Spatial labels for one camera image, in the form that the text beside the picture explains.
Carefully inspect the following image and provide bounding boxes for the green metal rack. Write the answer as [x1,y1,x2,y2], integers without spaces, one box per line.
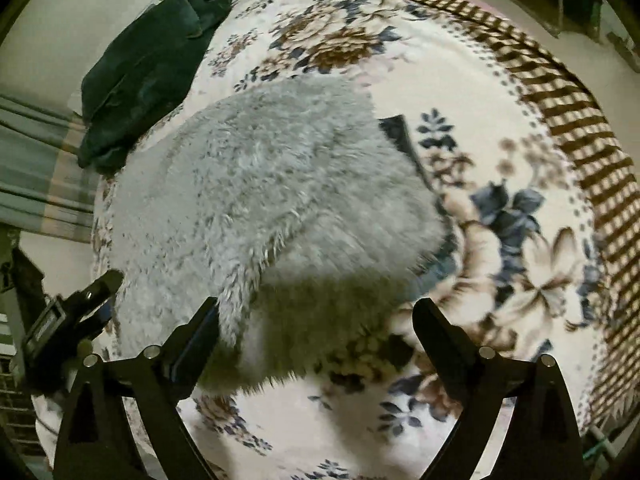
[582,427,618,461]

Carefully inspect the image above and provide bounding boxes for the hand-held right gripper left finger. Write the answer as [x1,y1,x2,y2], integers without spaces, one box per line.
[52,296,221,480]

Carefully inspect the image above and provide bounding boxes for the bed with floral sheet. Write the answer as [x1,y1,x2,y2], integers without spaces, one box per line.
[30,0,608,480]

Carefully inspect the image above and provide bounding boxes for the dark green folded blanket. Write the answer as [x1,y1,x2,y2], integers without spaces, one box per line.
[77,0,234,175]

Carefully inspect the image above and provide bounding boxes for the grey floor slipper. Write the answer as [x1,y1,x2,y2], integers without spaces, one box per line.
[607,32,636,67]

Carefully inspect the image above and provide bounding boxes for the green plaid curtain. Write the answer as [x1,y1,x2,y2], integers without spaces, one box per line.
[0,94,96,236]

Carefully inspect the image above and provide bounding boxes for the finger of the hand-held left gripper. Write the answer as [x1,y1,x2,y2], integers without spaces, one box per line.
[81,302,115,347]
[67,269,125,312]

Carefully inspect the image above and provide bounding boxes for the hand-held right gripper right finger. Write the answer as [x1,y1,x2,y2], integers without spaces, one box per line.
[411,297,583,480]

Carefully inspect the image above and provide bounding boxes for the grey fleece pants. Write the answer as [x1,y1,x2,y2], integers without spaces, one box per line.
[102,74,448,393]

